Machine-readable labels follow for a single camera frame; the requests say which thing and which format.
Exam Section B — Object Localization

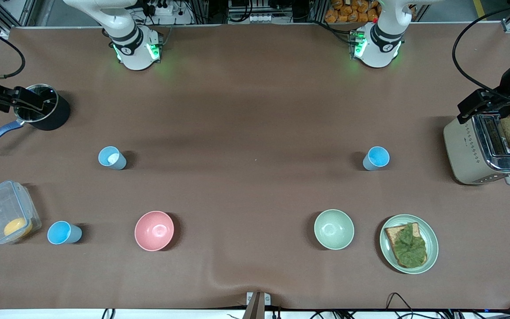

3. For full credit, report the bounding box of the light blue plastic cup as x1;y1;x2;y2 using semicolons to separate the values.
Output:
98;146;128;171
363;146;390;171
47;221;83;245

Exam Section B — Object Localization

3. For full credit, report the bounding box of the glass lid with blue knob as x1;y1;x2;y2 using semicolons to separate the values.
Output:
15;84;58;123

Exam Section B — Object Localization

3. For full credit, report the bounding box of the beige chrome toaster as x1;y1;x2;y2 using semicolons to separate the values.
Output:
443;111;510;186

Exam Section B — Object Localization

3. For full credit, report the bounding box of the round yellow food piece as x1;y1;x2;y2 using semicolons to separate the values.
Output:
4;217;33;237

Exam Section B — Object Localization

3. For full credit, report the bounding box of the pale green plate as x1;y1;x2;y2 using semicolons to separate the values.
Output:
379;214;439;275

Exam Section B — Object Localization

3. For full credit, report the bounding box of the brown bread slice under lettuce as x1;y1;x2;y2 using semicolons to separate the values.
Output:
384;222;428;269

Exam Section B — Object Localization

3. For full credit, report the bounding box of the orange snack bag pile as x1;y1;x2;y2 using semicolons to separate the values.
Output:
325;0;379;23

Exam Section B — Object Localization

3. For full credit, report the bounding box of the green lettuce leaf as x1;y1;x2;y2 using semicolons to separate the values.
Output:
391;223;427;268

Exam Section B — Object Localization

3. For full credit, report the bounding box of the pink bowl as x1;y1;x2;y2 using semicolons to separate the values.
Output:
134;210;175;252

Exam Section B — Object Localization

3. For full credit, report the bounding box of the pale green bowl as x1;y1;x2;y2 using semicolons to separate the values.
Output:
313;209;355;250

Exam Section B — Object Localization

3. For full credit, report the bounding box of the brown table cover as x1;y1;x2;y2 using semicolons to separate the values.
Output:
0;22;510;311

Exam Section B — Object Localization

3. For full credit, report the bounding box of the black saucepan with blue handle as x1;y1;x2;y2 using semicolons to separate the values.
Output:
0;83;70;152

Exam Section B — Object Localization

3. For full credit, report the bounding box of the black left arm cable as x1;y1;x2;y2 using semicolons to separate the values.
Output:
452;0;510;96

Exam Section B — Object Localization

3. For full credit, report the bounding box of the black looped floor cable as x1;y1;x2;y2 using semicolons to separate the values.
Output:
386;292;415;319

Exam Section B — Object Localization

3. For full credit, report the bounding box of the metal table edge bracket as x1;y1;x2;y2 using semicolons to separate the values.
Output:
246;292;271;319

